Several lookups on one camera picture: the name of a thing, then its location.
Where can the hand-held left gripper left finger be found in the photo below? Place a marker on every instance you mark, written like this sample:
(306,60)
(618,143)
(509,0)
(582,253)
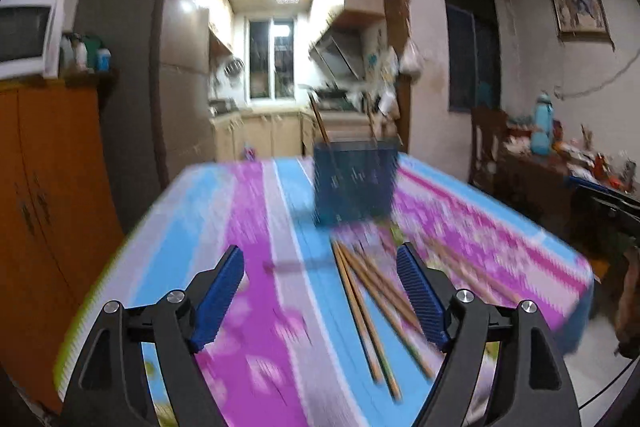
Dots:
(220,297)

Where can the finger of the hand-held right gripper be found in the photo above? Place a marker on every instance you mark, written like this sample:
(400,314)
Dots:
(610,207)

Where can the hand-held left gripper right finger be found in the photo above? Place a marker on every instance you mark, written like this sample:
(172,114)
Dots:
(417,294)

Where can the bunch of wooden chopsticks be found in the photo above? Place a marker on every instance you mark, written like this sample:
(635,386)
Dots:
(352,279)

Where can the perforated metal utensil holder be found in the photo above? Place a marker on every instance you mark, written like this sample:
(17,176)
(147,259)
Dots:
(352,182)

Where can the brown wooden chopstick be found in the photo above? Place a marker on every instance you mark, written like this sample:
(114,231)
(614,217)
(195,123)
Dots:
(319,119)

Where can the person's right hand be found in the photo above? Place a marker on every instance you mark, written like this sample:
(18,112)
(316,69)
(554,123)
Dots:
(631,302)

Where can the cluttered side table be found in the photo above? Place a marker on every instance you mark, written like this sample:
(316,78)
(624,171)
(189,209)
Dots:
(540,187)

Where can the striped floral tablecloth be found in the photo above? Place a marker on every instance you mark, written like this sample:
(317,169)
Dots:
(250,217)

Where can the blue thermos flask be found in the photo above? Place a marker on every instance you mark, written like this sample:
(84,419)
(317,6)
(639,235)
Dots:
(541,127)

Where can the wooden chair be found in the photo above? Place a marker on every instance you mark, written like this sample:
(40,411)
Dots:
(487,142)

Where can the beige lower kitchen cabinets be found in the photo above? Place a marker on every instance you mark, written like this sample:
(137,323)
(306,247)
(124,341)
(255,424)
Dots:
(260,134)

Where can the framed elephant picture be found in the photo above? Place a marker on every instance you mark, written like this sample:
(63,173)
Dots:
(580,11)

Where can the orange wooden cabinet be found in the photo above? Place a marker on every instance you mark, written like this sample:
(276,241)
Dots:
(45,187)

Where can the dark room window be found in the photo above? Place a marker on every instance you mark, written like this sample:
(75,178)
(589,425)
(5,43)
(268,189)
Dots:
(470,42)

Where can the hanging metal strainer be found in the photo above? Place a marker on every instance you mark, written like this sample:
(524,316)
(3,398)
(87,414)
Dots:
(233,67)

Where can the hanging white plastic bag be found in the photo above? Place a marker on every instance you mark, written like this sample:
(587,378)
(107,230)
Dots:
(410,59)

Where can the kitchen window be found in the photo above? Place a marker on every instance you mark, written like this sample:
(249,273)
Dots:
(270,57)

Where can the range hood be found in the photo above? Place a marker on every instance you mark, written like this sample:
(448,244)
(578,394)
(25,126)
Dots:
(335,54)

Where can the brown refrigerator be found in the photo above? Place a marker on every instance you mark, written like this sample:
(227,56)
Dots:
(130,57)

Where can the white bottle with blue label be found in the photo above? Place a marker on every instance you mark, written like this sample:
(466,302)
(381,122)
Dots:
(104,60)

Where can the white bottle with red label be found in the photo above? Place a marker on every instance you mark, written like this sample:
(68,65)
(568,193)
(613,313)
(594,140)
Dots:
(80,56)

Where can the green container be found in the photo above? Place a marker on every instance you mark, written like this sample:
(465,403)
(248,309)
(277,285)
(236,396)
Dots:
(93,44)

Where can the white microwave oven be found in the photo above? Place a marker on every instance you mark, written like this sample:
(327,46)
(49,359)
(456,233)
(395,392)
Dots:
(25,34)

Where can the flower wall sticker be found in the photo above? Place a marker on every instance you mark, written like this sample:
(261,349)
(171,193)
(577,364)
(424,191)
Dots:
(382,64)

